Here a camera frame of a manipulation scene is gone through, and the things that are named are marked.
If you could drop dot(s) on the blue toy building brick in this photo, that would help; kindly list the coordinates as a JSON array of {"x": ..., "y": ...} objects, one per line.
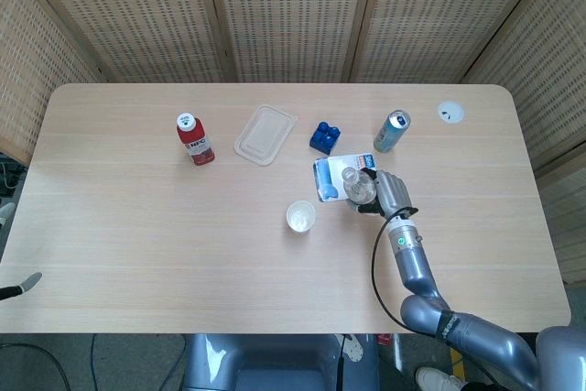
[{"x": 324, "y": 137}]

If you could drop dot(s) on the transparent plastic water bottle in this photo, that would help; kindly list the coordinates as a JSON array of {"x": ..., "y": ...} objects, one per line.
[{"x": 359, "y": 189}]

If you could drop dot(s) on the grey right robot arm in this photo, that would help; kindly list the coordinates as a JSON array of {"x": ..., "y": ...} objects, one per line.
[{"x": 462, "y": 313}]

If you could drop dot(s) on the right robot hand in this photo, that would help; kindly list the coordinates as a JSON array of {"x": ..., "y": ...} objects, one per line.
[{"x": 391, "y": 194}]

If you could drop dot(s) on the small white paper cup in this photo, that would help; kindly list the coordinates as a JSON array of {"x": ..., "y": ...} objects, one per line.
[{"x": 300, "y": 217}]

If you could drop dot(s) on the woven folding screen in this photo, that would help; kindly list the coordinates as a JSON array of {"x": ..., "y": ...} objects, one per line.
[{"x": 293, "y": 15}]

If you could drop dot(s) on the blue white card package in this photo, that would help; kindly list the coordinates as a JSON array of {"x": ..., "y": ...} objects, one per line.
[{"x": 329, "y": 176}]

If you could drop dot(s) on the light blue drink can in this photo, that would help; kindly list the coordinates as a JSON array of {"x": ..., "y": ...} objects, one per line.
[{"x": 390, "y": 132}]

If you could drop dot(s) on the red juice bottle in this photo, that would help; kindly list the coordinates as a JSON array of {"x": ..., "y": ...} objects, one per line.
[{"x": 196, "y": 144}]

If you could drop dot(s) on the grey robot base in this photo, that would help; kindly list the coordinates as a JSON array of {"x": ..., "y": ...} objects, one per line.
[{"x": 279, "y": 361}]

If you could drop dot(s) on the beige plastic container lid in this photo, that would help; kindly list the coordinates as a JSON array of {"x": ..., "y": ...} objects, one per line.
[{"x": 264, "y": 134}]

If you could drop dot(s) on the white shoe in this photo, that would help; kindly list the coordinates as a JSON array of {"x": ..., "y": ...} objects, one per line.
[{"x": 437, "y": 379}]

